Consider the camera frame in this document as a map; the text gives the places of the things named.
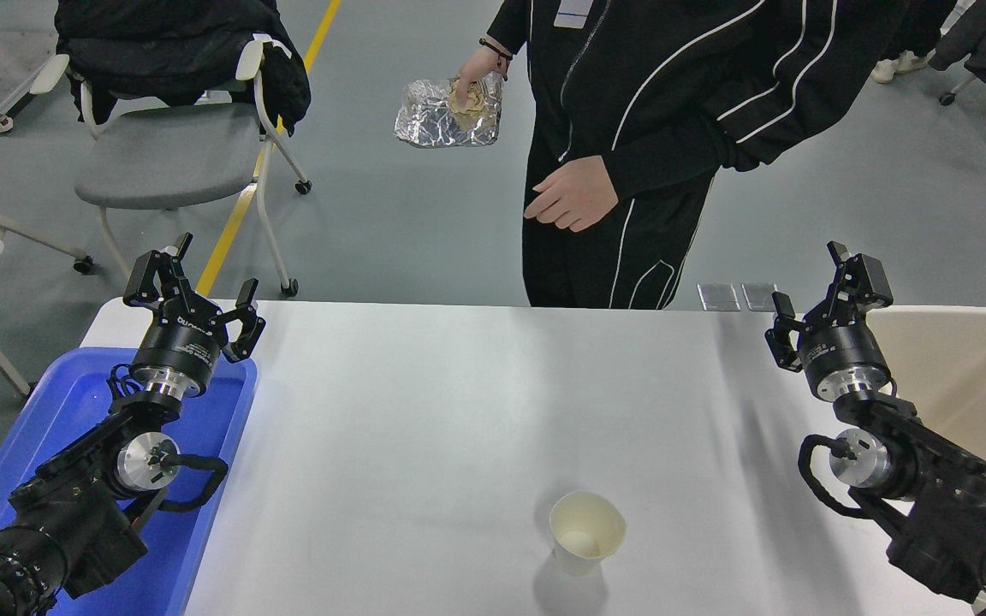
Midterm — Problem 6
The black jacket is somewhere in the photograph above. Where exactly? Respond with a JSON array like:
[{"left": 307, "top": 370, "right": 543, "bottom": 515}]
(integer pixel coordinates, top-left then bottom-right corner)
[{"left": 55, "top": 0, "right": 312, "bottom": 136}]

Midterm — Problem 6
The person's right hand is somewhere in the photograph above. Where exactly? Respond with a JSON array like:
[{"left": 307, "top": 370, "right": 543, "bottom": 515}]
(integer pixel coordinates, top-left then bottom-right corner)
[{"left": 456, "top": 44, "right": 511, "bottom": 110}]

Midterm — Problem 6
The foil tray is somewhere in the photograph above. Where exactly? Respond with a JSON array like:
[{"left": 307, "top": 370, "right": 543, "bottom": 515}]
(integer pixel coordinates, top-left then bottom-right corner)
[{"left": 394, "top": 73, "right": 504, "bottom": 149}]

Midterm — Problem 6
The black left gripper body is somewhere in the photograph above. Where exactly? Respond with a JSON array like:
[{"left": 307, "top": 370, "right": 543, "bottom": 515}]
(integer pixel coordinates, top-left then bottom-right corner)
[{"left": 132, "top": 310, "right": 225, "bottom": 388}]

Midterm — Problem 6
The person's left hand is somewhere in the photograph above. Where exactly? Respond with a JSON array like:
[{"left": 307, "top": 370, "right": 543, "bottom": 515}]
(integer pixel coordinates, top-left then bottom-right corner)
[{"left": 524, "top": 155, "right": 620, "bottom": 234}]

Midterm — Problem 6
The white paper cup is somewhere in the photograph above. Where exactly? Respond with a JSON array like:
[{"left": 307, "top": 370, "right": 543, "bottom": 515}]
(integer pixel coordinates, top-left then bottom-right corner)
[{"left": 549, "top": 491, "right": 627, "bottom": 576}]

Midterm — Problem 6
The person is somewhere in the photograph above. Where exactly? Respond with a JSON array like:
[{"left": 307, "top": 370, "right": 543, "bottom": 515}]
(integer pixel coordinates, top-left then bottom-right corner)
[
  {"left": 454, "top": 0, "right": 960, "bottom": 311},
  {"left": 870, "top": 50, "right": 932, "bottom": 85}
]

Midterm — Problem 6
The large pale dustbin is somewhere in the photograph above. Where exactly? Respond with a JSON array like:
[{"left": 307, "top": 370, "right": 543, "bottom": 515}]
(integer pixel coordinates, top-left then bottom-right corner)
[{"left": 865, "top": 305, "right": 986, "bottom": 516}]

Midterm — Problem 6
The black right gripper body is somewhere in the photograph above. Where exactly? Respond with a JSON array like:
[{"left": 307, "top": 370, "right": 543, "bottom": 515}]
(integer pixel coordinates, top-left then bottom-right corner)
[{"left": 799, "top": 315, "right": 891, "bottom": 386}]

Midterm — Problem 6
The grey seat wheeled chair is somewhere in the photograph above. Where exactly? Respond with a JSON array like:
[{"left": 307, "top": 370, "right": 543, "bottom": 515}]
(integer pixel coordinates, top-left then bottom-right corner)
[{"left": 74, "top": 34, "right": 314, "bottom": 299}]

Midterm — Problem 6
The blue plastic tray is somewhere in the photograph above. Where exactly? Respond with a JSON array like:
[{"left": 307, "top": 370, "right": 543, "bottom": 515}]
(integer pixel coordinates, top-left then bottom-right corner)
[{"left": 0, "top": 346, "right": 258, "bottom": 616}]

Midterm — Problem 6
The tan paper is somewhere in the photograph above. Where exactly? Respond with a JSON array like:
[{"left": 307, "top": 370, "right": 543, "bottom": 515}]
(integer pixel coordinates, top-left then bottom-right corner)
[{"left": 448, "top": 79, "right": 485, "bottom": 115}]

